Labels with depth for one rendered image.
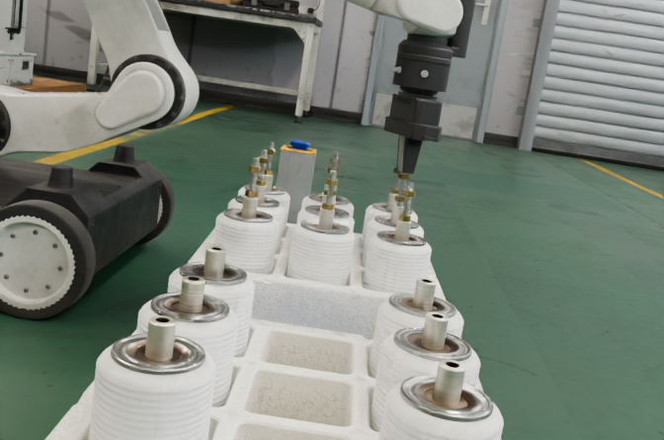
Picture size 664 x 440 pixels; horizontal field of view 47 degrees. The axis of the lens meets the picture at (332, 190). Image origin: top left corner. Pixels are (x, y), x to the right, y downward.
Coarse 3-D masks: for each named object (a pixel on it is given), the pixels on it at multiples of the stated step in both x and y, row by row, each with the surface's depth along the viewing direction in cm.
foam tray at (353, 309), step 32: (288, 224) 147; (288, 256) 124; (352, 256) 130; (256, 288) 110; (288, 288) 110; (320, 288) 110; (352, 288) 112; (288, 320) 111; (320, 320) 111; (352, 320) 111
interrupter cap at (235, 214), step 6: (228, 210) 117; (234, 210) 118; (240, 210) 119; (228, 216) 114; (234, 216) 114; (240, 216) 116; (258, 216) 118; (264, 216) 117; (270, 216) 118; (258, 222) 113; (264, 222) 114
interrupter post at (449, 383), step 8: (448, 360) 62; (440, 368) 61; (448, 368) 60; (456, 368) 61; (464, 368) 61; (440, 376) 61; (448, 376) 60; (456, 376) 60; (440, 384) 61; (448, 384) 60; (456, 384) 60; (440, 392) 61; (448, 392) 61; (456, 392) 61; (440, 400) 61; (448, 400) 61; (456, 400) 61
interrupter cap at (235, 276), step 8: (184, 264) 86; (192, 264) 87; (200, 264) 88; (224, 264) 88; (184, 272) 83; (192, 272) 84; (200, 272) 85; (224, 272) 87; (232, 272) 86; (240, 272) 87; (208, 280) 82; (216, 280) 83; (224, 280) 83; (232, 280) 84; (240, 280) 84
